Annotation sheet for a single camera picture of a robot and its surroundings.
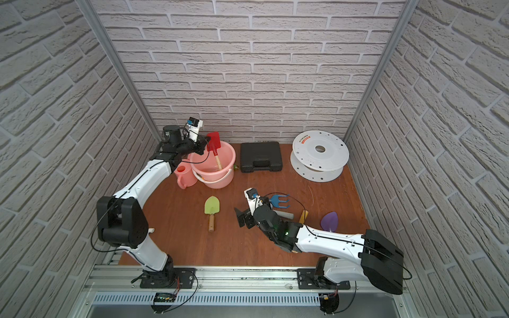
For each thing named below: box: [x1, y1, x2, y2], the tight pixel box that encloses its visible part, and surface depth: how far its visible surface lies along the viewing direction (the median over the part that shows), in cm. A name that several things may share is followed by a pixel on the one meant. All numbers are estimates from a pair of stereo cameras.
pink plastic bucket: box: [188, 141, 237, 189], surface depth 91 cm
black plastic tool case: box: [239, 141, 283, 173], surface depth 108 cm
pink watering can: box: [173, 159, 198, 190], surface depth 94 cm
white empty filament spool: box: [289, 130, 350, 183], surface depth 106 cm
